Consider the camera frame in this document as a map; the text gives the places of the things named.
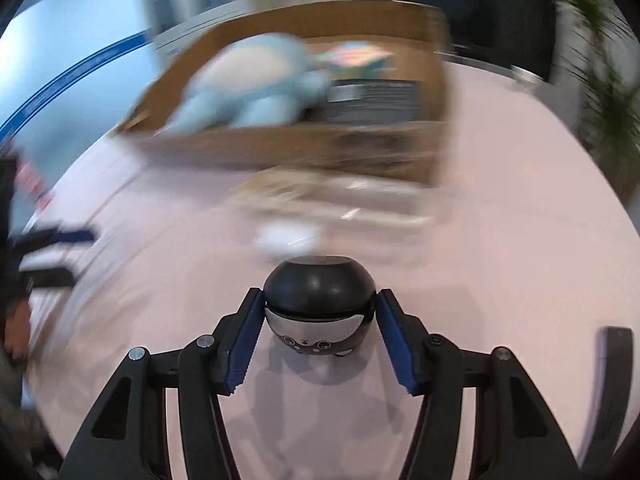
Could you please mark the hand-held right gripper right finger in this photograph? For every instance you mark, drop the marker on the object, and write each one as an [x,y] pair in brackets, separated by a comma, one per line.
[395,345]

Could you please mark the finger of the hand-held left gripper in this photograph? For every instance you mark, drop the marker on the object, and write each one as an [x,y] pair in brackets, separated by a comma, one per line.
[50,277]
[75,235]

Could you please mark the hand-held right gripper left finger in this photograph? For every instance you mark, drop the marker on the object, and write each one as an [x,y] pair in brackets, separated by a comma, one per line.
[245,345]

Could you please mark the black round toy robot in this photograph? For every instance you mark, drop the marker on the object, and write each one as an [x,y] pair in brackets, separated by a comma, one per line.
[320,285]

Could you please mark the cardboard box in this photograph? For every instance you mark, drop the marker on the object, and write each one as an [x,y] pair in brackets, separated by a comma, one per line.
[300,150]

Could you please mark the blue plush toy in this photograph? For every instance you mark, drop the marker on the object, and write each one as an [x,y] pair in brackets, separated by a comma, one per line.
[250,75]

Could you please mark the black box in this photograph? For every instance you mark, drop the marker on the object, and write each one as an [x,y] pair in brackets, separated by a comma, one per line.
[375,100]

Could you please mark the pastel puzzle cube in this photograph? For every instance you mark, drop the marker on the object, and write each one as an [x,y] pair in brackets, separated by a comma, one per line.
[357,57]

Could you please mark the person's left hand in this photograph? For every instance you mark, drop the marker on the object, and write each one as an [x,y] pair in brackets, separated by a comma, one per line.
[17,330]

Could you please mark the pink cartoon cup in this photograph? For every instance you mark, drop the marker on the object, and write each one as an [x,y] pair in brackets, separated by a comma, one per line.
[32,182]

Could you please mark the clear plastic packaging tray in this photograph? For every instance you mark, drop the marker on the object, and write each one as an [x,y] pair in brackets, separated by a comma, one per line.
[385,205]

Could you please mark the dark curved bar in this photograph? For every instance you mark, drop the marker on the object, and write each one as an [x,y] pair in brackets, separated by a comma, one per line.
[607,385]

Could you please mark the tall green palm plant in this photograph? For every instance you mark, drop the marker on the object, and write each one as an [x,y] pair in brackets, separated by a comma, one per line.
[610,110]

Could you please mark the black television screen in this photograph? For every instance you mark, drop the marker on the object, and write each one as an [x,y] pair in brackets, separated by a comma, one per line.
[450,10]

